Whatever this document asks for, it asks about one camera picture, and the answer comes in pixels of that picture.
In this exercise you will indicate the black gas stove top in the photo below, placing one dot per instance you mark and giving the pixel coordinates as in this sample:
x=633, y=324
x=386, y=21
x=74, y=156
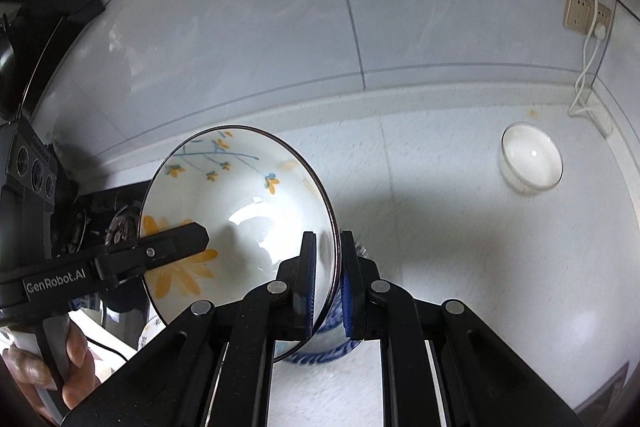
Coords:
x=102, y=218

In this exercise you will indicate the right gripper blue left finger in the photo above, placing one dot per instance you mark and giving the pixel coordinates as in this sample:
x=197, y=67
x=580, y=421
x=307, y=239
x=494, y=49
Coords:
x=304, y=287

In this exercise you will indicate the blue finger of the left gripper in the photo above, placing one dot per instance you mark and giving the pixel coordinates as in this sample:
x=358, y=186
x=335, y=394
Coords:
x=172, y=245

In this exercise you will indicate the black range hood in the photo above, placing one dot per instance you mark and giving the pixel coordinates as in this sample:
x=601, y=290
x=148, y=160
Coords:
x=35, y=37

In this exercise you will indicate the small white gold-rim bowl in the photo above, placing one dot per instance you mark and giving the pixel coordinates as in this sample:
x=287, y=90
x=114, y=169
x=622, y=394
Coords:
x=529, y=160

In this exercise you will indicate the beige wall socket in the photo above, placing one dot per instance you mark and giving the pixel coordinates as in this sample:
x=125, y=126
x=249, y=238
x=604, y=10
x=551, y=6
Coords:
x=578, y=15

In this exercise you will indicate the blue white patterned bowl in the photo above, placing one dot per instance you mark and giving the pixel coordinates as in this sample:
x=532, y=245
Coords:
x=330, y=341

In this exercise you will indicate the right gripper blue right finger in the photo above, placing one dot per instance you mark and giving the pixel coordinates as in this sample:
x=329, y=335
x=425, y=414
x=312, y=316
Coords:
x=352, y=289

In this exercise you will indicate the white flower painted bowl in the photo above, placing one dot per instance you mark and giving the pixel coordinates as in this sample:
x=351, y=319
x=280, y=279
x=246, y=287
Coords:
x=257, y=197

